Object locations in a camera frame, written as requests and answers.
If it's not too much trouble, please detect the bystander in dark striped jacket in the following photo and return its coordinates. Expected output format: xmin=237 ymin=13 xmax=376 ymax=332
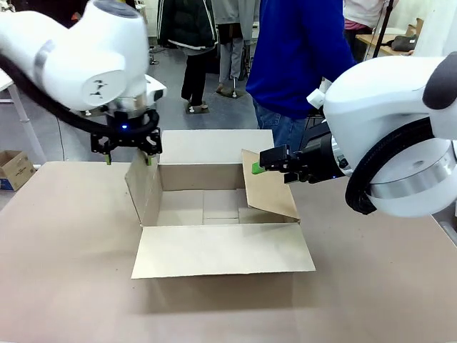
xmin=156 ymin=0 xmax=219 ymax=110

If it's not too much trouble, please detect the grey bag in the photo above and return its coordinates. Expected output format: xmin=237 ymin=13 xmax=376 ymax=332
xmin=391 ymin=34 xmax=418 ymax=51

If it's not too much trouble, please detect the wooden background table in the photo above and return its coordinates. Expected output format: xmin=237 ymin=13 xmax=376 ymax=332
xmin=355 ymin=33 xmax=426 ymax=58

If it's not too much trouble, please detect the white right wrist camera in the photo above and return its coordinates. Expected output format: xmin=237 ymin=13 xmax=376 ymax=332
xmin=306 ymin=80 xmax=333 ymax=108

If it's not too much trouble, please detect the small printed cardboard box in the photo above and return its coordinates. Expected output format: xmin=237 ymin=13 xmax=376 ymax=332
xmin=0 ymin=149 xmax=36 ymax=193

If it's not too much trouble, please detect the white table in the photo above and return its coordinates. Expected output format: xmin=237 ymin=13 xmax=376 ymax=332
xmin=0 ymin=67 xmax=47 ymax=165

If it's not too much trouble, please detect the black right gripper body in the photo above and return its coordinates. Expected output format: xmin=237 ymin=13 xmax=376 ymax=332
xmin=298 ymin=131 xmax=349 ymax=184

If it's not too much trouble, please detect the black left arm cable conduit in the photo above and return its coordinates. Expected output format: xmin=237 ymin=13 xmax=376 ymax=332
xmin=0 ymin=53 xmax=160 ymax=139

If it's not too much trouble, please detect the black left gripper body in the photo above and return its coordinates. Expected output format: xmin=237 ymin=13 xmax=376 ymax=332
xmin=101 ymin=106 xmax=160 ymax=146

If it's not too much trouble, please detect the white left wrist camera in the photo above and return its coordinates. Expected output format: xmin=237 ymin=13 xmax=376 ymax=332
xmin=145 ymin=76 xmax=168 ymax=105

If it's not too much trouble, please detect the black tripod pole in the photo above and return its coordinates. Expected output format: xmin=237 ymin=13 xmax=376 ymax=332
xmin=373 ymin=0 xmax=400 ymax=58

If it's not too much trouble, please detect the bystander in grey clothes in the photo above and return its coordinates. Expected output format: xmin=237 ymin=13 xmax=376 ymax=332
xmin=214 ymin=0 xmax=261 ymax=97

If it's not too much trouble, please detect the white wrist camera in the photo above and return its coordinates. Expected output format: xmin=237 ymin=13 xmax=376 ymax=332
xmin=145 ymin=76 xmax=168 ymax=105
xmin=306 ymin=80 xmax=333 ymax=108

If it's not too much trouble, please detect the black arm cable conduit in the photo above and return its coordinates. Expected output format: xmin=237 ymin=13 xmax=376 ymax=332
xmin=344 ymin=117 xmax=435 ymax=215
xmin=0 ymin=53 xmax=160 ymax=139

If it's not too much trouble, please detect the aluminium profile mounting plate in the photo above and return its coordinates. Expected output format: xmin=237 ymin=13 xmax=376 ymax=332
xmin=431 ymin=213 xmax=457 ymax=248

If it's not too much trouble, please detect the person in blue sweater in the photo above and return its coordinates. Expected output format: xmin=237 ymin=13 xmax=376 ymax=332
xmin=245 ymin=0 xmax=358 ymax=151

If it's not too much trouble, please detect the large brown cardboard box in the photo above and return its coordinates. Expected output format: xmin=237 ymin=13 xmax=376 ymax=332
xmin=124 ymin=129 xmax=317 ymax=280

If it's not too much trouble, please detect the bystander in white and pink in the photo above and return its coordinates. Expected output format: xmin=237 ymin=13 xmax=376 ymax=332
xmin=342 ymin=0 xmax=393 ymax=40

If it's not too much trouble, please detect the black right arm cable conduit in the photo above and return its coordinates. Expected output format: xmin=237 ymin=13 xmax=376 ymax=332
xmin=344 ymin=117 xmax=435 ymax=215

